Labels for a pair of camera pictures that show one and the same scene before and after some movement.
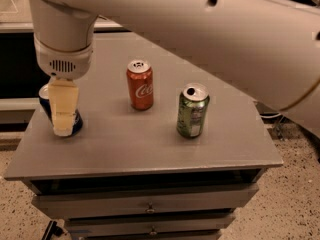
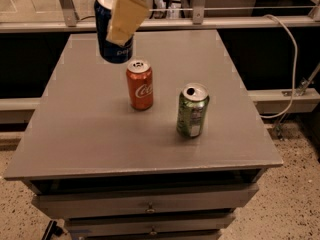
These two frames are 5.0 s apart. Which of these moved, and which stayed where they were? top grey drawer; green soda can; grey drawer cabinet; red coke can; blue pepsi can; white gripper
Moved: white gripper; blue pepsi can
Stayed: red coke can; grey drawer cabinet; green soda can; top grey drawer
